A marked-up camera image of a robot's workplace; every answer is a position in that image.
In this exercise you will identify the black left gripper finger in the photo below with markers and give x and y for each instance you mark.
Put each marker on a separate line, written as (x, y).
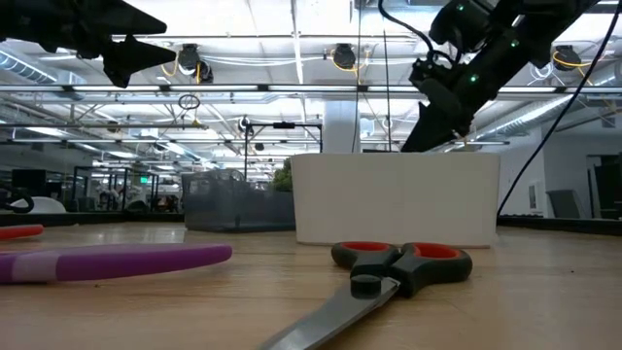
(131, 58)
(131, 22)

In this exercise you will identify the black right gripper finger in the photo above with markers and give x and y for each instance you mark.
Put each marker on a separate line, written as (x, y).
(432, 131)

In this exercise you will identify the white plastic bin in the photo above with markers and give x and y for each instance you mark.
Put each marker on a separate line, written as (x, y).
(396, 199)

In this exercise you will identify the black and red scissors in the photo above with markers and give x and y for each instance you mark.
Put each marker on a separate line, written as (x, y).
(389, 269)

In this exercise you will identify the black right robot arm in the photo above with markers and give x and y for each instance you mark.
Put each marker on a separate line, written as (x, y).
(534, 29)

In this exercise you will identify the artificial green plant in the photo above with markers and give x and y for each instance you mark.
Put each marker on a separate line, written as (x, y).
(283, 177)

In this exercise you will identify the white trash can black bag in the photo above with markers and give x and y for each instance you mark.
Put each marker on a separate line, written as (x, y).
(39, 205)

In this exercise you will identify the dark translucent grey bin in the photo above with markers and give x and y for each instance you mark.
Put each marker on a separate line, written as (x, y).
(233, 204)

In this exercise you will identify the black background rig frame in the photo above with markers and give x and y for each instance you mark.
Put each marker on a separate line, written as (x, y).
(284, 125)

